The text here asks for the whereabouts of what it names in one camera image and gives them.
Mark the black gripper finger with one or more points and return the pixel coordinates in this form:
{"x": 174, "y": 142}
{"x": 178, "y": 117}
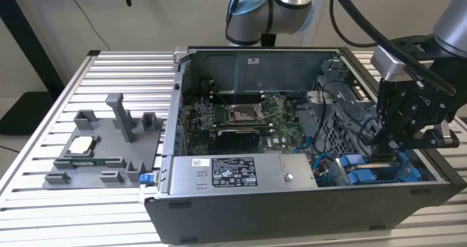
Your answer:
{"x": 394, "y": 110}
{"x": 434, "y": 137}

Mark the hard disk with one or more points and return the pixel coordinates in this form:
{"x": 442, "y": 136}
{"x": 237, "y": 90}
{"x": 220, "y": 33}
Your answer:
{"x": 354, "y": 159}

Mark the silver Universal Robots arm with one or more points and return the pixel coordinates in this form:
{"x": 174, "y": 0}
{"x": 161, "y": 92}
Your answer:
{"x": 252, "y": 25}

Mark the grey metal disk bay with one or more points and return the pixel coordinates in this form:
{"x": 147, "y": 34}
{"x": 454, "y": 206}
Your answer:
{"x": 340, "y": 132}

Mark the blue carrier in bay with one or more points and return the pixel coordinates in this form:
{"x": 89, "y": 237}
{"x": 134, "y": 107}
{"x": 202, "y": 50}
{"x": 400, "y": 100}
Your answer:
{"x": 365, "y": 177}

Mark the green motherboard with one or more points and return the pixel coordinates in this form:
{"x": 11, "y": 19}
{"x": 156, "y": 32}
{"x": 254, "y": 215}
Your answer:
{"x": 281, "y": 126}

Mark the silver power supply unit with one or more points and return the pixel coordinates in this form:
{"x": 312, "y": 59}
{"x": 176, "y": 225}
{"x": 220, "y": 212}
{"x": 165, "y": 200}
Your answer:
{"x": 270, "y": 173}

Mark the CPU socket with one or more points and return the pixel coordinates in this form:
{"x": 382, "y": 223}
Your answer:
{"x": 242, "y": 113}

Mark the black graphics card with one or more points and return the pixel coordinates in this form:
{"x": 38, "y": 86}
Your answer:
{"x": 237, "y": 139}

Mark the thin metal locking lever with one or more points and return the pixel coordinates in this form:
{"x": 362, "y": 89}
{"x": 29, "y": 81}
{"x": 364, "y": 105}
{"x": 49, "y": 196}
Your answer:
{"x": 222, "y": 98}

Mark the open black PC case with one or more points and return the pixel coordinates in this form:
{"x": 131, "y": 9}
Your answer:
{"x": 256, "y": 219}

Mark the blue case latch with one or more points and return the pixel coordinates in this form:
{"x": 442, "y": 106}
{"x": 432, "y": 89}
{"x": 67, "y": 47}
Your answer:
{"x": 146, "y": 179}

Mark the grey parts rack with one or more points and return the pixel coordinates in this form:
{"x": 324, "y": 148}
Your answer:
{"x": 106, "y": 148}

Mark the green RAM stick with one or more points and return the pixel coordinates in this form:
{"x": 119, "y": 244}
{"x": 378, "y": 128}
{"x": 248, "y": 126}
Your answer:
{"x": 95, "y": 161}

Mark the black table corner cap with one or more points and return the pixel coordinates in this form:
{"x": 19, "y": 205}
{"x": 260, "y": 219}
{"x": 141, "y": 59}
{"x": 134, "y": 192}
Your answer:
{"x": 95, "y": 52}

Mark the silver CPU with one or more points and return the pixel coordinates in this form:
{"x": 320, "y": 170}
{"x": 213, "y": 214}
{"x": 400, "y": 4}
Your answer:
{"x": 82, "y": 144}

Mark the black stand base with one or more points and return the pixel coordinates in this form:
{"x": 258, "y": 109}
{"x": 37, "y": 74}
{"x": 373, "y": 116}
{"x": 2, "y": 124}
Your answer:
{"x": 26, "y": 113}

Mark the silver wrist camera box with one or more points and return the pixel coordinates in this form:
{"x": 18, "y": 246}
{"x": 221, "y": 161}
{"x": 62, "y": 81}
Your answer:
{"x": 390, "y": 64}

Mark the black stand post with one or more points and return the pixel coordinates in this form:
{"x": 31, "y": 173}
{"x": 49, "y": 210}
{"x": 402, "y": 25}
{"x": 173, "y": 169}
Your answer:
{"x": 22, "y": 25}

